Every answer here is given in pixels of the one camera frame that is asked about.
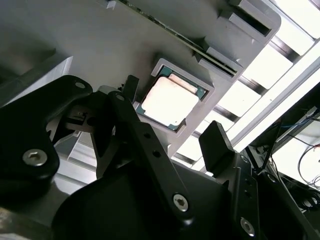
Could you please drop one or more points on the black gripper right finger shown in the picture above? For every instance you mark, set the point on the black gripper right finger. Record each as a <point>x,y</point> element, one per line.
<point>217,150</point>

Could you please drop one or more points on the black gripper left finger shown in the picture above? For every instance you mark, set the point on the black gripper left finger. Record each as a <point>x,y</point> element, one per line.
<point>25,130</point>

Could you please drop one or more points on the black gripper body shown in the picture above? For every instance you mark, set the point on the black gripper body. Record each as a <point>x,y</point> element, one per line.
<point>120,207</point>

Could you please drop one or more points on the silver CPU chip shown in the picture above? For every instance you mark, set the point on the silver CPU chip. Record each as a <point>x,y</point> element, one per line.
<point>170,102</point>

